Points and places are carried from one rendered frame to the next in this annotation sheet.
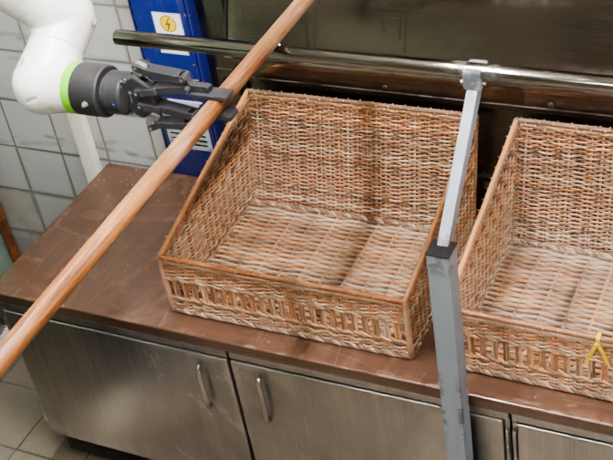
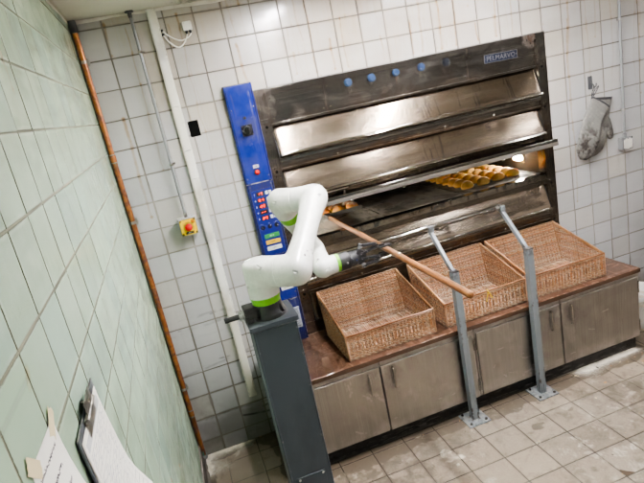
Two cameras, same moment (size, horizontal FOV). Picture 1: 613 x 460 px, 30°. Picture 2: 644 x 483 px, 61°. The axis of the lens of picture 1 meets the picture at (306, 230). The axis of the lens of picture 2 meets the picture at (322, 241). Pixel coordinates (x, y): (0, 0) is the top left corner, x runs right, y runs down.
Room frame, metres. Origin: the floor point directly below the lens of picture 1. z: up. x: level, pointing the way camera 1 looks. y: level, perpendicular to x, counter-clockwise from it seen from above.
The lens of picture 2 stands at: (-0.04, 2.22, 2.06)
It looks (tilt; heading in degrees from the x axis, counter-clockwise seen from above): 16 degrees down; 315
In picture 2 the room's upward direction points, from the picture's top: 12 degrees counter-clockwise
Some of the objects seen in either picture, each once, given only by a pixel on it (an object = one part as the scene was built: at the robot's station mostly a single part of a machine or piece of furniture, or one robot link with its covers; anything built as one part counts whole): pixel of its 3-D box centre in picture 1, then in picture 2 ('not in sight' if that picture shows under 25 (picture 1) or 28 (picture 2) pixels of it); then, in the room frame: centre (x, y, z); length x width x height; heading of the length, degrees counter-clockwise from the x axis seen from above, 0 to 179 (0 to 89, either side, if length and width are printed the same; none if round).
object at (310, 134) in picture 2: not in sight; (415, 109); (1.87, -0.68, 1.80); 1.79 x 0.11 x 0.19; 59
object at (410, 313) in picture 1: (323, 213); (374, 310); (1.94, -0.04, 0.72); 0.56 x 0.49 x 0.28; 60
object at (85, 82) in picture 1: (98, 88); (343, 260); (1.77, 0.31, 1.19); 0.12 x 0.06 x 0.09; 150
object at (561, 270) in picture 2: not in sight; (542, 257); (1.33, -1.07, 0.72); 0.56 x 0.49 x 0.28; 58
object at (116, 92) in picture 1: (134, 94); (356, 257); (1.73, 0.25, 1.19); 0.09 x 0.07 x 0.08; 60
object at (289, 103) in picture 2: not in sight; (408, 78); (1.89, -0.70, 1.99); 1.80 x 0.08 x 0.21; 59
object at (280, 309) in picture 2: not in sight; (255, 310); (1.69, 0.98, 1.23); 0.26 x 0.15 x 0.06; 59
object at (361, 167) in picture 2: not in sight; (421, 151); (1.87, -0.68, 1.54); 1.79 x 0.11 x 0.19; 59
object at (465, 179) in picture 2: not in sight; (470, 174); (1.95, -1.41, 1.21); 0.61 x 0.48 x 0.06; 149
